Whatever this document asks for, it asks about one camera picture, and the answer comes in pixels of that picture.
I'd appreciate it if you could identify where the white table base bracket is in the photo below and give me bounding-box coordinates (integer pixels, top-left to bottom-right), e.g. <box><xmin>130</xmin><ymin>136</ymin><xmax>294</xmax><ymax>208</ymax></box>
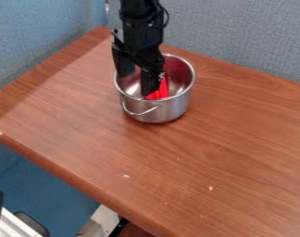
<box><xmin>75</xmin><ymin>205</ymin><xmax>119</xmax><ymax>237</ymax></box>

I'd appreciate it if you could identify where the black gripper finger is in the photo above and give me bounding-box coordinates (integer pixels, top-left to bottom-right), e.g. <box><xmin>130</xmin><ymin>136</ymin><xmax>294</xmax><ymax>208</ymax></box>
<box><xmin>141</xmin><ymin>68</ymin><xmax>165</xmax><ymax>97</ymax></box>
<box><xmin>111</xmin><ymin>44</ymin><xmax>135</xmax><ymax>77</ymax></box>

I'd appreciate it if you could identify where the red plastic block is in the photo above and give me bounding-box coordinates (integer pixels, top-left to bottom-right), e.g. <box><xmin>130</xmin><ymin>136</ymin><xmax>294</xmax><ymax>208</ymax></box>
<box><xmin>146</xmin><ymin>75</ymin><xmax>170</xmax><ymax>100</ymax></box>

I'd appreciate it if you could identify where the metal pot with handle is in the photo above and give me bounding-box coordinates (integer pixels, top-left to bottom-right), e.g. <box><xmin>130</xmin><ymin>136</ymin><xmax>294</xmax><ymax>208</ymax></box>
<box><xmin>114</xmin><ymin>54</ymin><xmax>195</xmax><ymax>123</ymax></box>

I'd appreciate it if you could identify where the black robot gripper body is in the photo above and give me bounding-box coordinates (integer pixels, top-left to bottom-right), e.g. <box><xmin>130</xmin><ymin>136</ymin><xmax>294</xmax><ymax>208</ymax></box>
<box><xmin>111</xmin><ymin>12</ymin><xmax>165</xmax><ymax>70</ymax></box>

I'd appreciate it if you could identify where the white ribbed appliance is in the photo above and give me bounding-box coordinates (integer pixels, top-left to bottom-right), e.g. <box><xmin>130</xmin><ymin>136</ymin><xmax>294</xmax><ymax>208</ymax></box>
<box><xmin>0</xmin><ymin>207</ymin><xmax>51</xmax><ymax>237</ymax></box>

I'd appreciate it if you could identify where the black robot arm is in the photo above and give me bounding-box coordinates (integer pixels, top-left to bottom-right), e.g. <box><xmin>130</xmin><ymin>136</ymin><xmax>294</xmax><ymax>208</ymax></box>
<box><xmin>111</xmin><ymin>0</ymin><xmax>169</xmax><ymax>97</ymax></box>

